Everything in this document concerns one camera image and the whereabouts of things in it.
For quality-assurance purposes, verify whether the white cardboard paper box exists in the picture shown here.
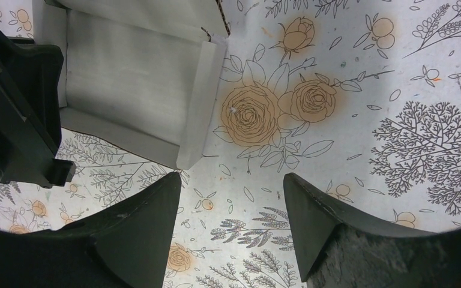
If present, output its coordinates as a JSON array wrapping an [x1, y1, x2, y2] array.
[[32, 1, 230, 170]]

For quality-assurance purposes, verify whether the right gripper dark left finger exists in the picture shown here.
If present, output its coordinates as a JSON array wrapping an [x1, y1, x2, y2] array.
[[0, 172, 181, 287]]

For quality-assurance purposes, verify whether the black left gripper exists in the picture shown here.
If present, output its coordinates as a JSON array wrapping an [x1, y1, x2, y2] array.
[[0, 30, 76, 188]]

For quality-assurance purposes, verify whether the floral patterned table cloth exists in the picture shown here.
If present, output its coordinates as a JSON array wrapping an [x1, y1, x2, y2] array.
[[0, 1, 461, 287]]

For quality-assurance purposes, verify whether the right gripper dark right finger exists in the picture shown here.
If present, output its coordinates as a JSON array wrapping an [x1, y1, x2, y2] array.
[[283, 173, 461, 287]]

